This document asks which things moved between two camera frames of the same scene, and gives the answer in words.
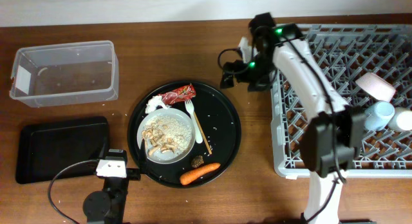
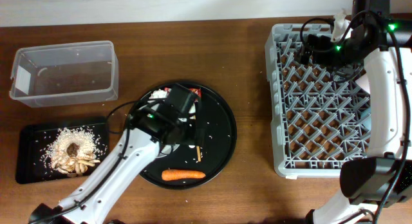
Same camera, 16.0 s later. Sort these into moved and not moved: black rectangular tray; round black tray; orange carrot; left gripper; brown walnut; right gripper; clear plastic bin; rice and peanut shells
Moved: left gripper; brown walnut; rice and peanut shells; right gripper; orange carrot
Not moved: black rectangular tray; clear plastic bin; round black tray
